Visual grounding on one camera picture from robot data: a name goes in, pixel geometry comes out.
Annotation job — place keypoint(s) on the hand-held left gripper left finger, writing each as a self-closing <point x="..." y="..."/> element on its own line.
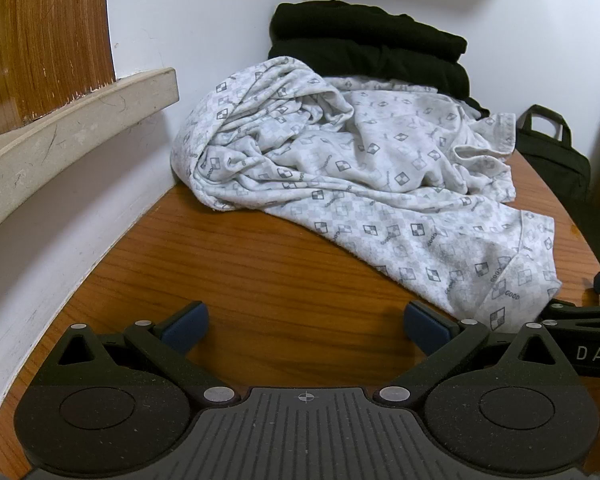
<point x="187" y="327"/>

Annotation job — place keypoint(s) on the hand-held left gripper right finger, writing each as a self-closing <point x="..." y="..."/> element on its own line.
<point x="422" y="327"/>

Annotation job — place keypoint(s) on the white patterned pants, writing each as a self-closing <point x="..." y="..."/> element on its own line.
<point x="360" y="180"/>

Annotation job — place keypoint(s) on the black laptop bag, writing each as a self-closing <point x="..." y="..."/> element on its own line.
<point x="560" y="170"/>

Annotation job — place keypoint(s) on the beige window sill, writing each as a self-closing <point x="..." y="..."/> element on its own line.
<point x="55" y="140"/>

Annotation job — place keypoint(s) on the black folded garment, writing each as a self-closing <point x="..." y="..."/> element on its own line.
<point x="360" y="30"/>
<point x="410" y="70"/>

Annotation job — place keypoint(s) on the wooden window frame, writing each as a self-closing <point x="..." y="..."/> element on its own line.
<point x="45" y="35"/>

